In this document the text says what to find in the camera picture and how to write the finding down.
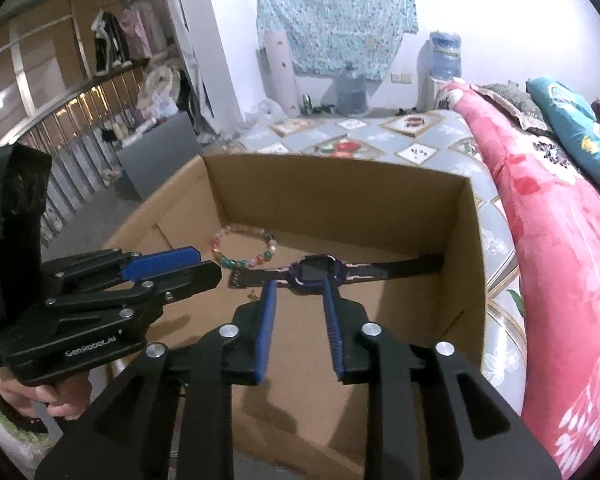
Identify white water dispenser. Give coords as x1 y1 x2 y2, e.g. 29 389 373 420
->
416 75 452 112

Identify teal floral hanging cloth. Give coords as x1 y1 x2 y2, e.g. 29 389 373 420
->
257 0 418 81

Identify hanging clothes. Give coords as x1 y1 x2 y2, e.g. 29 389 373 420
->
91 0 168 77

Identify white paper roll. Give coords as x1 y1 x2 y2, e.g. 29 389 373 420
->
263 30 301 118

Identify multicolour bead bracelet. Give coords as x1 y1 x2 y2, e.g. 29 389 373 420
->
209 224 280 270

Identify metal stair railing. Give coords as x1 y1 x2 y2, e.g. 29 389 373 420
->
0 60 148 246

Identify brown cardboard box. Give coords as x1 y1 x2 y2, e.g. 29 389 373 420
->
108 155 486 479

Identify grey flat board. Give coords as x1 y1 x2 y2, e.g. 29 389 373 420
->
118 112 202 200

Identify operator left hand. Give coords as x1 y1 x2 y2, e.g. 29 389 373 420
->
0 367 92 420

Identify white plastic bag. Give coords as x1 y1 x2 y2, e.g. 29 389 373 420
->
245 98 288 127

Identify dark blue wrist watch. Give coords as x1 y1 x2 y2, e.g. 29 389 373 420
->
228 254 445 294

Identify blue water jug on dispenser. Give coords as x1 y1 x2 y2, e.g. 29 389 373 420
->
429 32 462 80

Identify empty clear water bottle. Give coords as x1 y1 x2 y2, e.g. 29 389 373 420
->
336 62 367 116

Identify pink floral quilt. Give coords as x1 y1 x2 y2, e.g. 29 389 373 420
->
437 82 600 479

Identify green drink can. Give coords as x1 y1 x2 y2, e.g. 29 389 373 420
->
301 93 313 116

